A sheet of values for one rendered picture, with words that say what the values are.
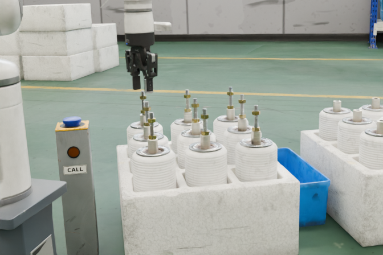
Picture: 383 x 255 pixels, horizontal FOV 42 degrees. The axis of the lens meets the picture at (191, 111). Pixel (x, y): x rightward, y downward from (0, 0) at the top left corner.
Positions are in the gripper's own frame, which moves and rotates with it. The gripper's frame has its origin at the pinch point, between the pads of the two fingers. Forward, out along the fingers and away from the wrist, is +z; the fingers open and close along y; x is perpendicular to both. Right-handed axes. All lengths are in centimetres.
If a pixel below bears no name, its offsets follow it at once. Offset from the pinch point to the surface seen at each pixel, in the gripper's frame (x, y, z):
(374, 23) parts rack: 366, -208, 11
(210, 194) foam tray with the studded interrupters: -2.2, 33.2, 18.7
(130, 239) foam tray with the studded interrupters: -18.3, 26.2, 27.0
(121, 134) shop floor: 29, -80, 36
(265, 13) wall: 348, -348, 3
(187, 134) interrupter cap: 3.4, 15.8, 10.2
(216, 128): 16.9, 9.1, 12.5
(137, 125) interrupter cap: -1.6, -0.8, 10.4
